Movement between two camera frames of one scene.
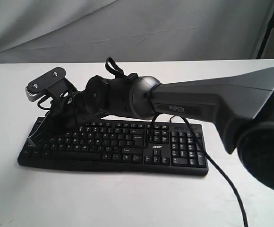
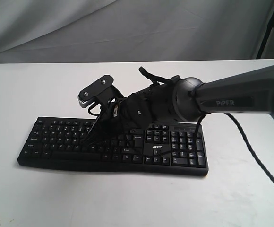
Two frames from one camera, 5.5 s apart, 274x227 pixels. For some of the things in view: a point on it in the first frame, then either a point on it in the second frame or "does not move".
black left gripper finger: x=34 y=139 -> x=89 y=136
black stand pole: x=271 y=24 does not move
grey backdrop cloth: x=55 y=31 does not move
